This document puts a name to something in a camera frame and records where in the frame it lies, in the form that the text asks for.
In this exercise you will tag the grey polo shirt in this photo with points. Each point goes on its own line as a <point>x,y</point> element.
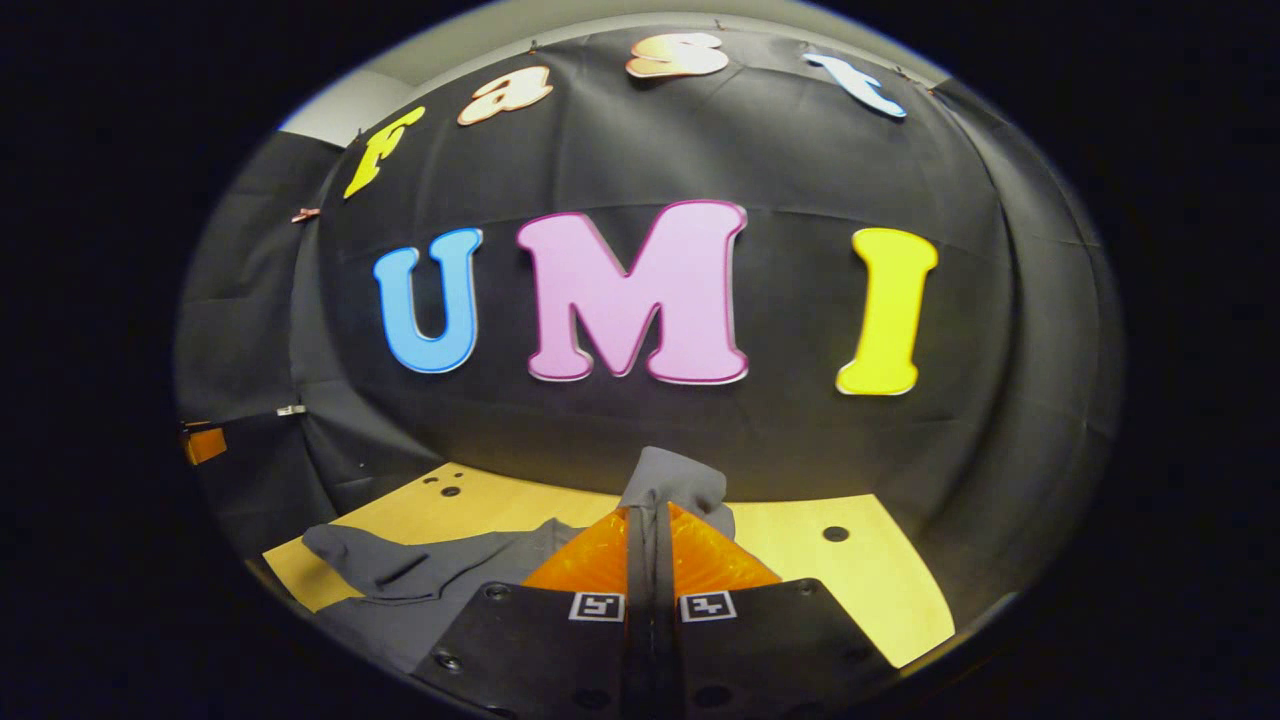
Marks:
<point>400,580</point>

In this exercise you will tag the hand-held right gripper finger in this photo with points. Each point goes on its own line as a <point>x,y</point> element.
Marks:
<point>662,600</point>
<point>638,600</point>

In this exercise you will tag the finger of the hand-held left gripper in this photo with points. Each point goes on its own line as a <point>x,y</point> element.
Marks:
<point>205,445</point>

